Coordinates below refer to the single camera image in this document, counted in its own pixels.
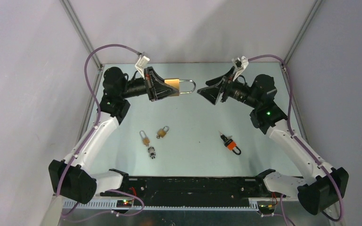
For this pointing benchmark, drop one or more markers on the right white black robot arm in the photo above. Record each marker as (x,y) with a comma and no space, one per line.
(321,184)

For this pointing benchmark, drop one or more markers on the right aluminium frame post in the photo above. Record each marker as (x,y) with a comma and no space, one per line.
(301,33)

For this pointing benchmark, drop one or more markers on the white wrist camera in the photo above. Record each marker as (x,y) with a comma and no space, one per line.
(141,63)
(240,64)

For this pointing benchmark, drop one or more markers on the long shackle brass padlock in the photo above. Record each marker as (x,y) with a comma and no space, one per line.
(144,138)

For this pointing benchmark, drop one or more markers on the slotted grey cable duct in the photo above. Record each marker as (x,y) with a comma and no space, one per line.
(123,204)

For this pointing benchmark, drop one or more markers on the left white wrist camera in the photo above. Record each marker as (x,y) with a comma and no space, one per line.
(141,63)

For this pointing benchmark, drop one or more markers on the orange black padlock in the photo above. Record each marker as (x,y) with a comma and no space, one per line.
(232,146)

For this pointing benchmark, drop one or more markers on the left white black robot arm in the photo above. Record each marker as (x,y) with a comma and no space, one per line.
(71,177)

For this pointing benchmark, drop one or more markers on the large brass padlock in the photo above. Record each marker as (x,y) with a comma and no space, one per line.
(175,83)

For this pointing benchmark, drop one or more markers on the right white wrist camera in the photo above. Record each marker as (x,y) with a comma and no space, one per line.
(240,64)

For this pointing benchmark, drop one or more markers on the aluminium frame post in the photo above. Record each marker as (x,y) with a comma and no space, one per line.
(301,33)
(75,21)

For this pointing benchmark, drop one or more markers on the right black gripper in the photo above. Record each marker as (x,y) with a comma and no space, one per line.
(212,93)

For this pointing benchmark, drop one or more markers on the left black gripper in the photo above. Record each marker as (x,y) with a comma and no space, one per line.
(152,82)

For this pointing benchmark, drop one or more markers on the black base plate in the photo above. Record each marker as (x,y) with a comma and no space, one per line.
(197,191)

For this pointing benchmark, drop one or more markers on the small brass padlock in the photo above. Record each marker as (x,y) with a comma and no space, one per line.
(162,132)

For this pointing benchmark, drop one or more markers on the left aluminium frame post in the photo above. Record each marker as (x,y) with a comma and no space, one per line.
(75,21)

